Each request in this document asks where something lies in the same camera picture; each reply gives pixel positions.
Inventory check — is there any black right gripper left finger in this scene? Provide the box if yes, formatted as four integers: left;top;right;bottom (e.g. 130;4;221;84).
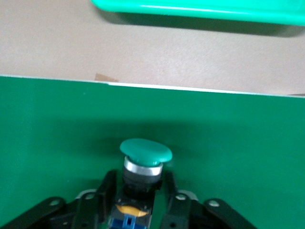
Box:
0;168;118;229

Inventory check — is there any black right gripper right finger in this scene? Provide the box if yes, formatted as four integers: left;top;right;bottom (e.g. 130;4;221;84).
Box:
156;170;259;229

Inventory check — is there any green-capped push button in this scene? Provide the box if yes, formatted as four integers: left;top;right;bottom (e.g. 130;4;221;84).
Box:
108;138;173;229

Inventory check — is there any green conveyor belt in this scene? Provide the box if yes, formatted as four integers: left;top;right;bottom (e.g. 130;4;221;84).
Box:
0;74;305;229

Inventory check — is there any green plastic tray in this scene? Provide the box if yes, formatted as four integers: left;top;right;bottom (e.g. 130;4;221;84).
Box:
90;0;305;26

